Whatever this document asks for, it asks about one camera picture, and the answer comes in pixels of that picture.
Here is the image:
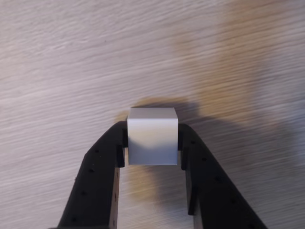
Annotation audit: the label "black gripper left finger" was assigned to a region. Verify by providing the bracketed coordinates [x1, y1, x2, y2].
[49, 120, 129, 229]

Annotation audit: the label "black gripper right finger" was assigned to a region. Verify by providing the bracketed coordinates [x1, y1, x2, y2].
[177, 123, 268, 229]

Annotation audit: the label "white cube block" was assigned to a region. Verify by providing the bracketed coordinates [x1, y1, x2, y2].
[127, 107, 179, 166]

